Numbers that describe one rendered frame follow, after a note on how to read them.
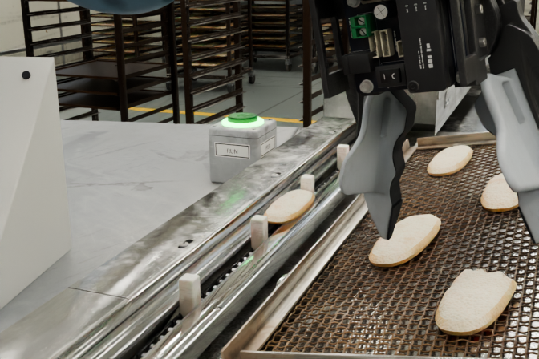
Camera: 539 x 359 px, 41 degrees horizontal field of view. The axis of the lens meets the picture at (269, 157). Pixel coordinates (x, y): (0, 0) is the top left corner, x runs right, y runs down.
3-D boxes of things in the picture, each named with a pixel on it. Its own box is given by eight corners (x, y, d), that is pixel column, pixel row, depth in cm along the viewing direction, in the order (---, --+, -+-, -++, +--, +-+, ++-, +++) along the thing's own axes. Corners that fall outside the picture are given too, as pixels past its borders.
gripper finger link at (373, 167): (306, 250, 40) (331, 91, 37) (351, 215, 45) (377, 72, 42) (358, 270, 39) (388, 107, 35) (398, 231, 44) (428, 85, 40)
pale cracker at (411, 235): (406, 219, 60) (404, 207, 60) (451, 220, 58) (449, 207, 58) (357, 267, 52) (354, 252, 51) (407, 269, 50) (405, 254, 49)
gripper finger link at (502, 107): (513, 277, 35) (427, 104, 34) (539, 234, 39) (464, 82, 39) (577, 260, 33) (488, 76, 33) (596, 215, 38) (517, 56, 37)
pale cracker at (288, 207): (289, 192, 82) (289, 183, 81) (322, 195, 80) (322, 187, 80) (254, 222, 73) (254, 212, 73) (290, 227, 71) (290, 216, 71)
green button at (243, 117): (235, 123, 98) (235, 110, 98) (262, 125, 97) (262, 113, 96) (222, 129, 95) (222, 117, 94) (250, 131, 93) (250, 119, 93)
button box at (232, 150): (233, 190, 103) (230, 114, 100) (284, 195, 100) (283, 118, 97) (206, 207, 96) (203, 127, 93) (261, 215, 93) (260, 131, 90)
